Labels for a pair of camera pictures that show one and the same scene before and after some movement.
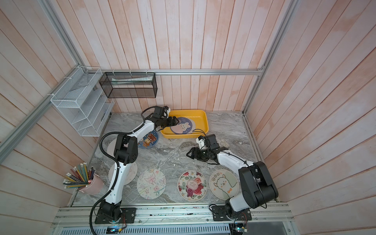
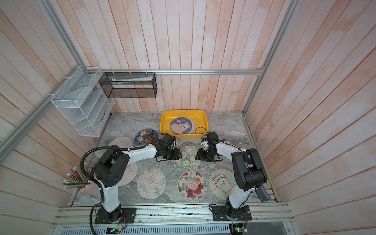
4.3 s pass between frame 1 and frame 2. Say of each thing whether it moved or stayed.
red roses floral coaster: stayed
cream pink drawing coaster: stayed
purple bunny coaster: stayed
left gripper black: moved
